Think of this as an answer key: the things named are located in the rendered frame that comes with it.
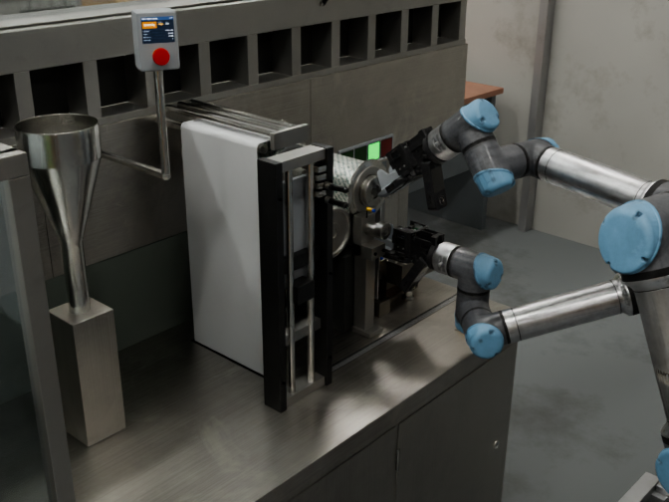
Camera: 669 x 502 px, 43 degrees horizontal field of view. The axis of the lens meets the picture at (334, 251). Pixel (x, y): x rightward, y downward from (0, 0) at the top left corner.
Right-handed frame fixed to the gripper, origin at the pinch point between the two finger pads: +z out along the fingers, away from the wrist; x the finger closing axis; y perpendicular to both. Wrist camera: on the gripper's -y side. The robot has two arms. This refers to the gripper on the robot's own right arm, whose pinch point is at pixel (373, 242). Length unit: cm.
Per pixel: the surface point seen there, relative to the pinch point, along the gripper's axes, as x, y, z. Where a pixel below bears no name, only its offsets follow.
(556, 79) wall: -284, -18, 100
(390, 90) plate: -44, 26, 30
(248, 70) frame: 12, 40, 31
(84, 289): 78, 13, 6
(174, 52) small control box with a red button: 60, 55, -2
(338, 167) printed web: 9.8, 21.1, 3.1
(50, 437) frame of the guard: 105, 9, -25
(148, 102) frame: 42, 38, 31
